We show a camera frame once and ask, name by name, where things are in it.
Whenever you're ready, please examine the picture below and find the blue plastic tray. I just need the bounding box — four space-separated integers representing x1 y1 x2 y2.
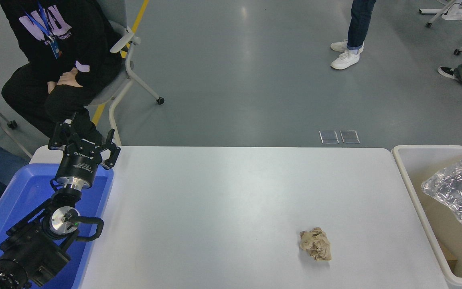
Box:
0 163 114 289

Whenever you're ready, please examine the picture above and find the clear floor plate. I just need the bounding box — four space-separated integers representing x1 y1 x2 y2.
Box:
340 130 360 144
319 130 339 144

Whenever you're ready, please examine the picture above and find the foil tray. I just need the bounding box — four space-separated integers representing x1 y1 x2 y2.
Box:
421 157 462 241

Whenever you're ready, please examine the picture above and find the person's left hand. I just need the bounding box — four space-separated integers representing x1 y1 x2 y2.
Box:
56 67 84 87

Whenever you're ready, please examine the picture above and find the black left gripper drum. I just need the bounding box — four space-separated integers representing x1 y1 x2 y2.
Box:
56 141 103 183

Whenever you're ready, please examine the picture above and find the crumpled tan paper ball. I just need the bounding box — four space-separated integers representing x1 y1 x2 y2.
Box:
299 227 332 262

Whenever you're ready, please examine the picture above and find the blue lanyard badge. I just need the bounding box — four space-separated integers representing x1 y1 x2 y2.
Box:
34 0 61 59

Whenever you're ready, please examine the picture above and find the large pale bin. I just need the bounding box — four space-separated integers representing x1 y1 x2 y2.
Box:
391 144 462 288

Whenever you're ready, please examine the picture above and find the grey chair white frame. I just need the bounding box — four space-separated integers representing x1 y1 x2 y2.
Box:
85 0 165 146

